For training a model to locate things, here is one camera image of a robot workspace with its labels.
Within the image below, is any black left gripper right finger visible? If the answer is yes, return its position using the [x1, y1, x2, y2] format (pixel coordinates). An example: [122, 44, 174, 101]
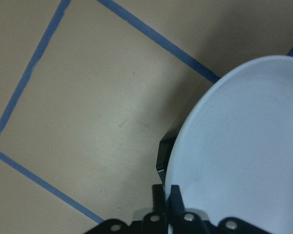
[169, 185, 185, 215]

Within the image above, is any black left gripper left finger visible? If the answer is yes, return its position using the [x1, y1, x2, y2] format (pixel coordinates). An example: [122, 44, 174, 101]
[152, 184, 167, 214]

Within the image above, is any blue plate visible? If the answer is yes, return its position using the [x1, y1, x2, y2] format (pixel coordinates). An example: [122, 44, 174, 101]
[165, 56, 293, 234]

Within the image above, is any black plate rack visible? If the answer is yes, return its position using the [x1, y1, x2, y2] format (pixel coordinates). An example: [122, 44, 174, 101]
[156, 135, 177, 185]

